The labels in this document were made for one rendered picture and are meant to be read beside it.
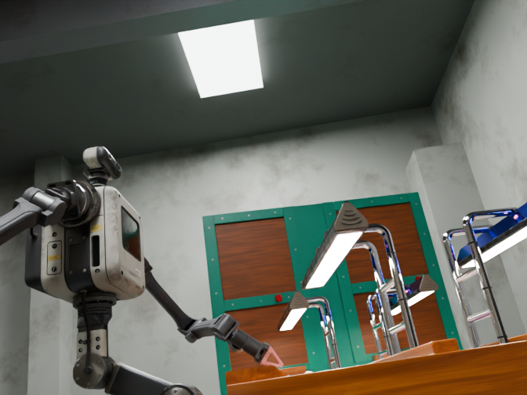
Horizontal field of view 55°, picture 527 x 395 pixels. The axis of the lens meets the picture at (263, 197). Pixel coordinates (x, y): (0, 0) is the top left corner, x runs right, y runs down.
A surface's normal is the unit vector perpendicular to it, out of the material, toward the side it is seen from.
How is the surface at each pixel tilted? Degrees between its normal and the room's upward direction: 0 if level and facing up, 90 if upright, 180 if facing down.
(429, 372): 90
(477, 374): 90
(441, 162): 90
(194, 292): 90
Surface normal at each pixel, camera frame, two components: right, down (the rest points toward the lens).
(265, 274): 0.06, -0.39
